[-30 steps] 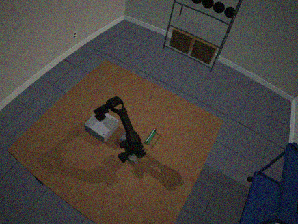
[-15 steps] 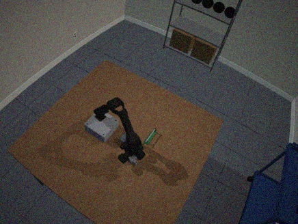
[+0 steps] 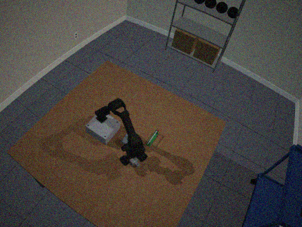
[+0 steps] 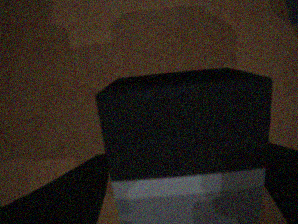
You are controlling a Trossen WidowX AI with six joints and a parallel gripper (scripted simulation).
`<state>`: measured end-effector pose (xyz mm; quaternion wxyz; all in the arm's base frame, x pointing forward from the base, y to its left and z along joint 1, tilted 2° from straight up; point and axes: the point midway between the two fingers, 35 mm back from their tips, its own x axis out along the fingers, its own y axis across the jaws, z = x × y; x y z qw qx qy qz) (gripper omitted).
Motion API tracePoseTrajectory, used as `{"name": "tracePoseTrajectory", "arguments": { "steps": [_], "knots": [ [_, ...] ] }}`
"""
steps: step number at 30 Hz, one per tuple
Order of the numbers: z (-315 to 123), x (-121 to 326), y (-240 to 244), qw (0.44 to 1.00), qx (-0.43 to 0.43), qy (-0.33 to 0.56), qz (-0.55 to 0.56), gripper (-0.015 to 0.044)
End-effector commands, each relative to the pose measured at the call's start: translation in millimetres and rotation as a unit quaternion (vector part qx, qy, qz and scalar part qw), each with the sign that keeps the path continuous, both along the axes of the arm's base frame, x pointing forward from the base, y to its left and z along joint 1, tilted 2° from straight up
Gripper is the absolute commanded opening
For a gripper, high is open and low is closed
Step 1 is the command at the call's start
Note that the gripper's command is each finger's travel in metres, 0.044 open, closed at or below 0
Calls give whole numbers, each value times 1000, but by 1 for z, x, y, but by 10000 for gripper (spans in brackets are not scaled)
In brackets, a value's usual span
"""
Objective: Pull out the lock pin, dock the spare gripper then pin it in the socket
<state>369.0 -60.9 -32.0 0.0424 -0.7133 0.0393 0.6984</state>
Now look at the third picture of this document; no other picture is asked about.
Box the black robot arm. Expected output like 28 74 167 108
94 98 148 162

